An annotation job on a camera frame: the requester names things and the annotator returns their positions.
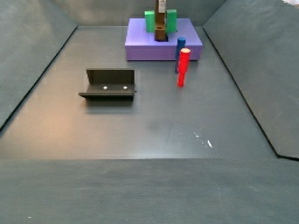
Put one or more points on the purple base board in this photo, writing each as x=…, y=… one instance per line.
x=143, y=48

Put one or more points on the green U-shaped block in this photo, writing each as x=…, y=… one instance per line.
x=172, y=16

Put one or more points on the black angle bracket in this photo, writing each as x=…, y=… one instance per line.
x=110, y=83

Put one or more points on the red peg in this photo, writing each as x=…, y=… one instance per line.
x=184, y=65

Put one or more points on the brown T-shaped block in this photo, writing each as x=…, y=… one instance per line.
x=159, y=17

